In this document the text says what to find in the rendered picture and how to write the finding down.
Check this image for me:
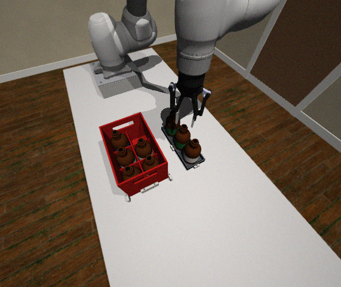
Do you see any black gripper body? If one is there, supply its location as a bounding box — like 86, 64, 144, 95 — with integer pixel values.
176, 71, 205, 98

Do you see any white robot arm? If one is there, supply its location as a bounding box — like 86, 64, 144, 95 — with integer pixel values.
88, 0, 281, 80

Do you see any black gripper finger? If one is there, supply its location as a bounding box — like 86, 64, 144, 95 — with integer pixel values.
191, 88, 211, 128
168, 82, 186, 124

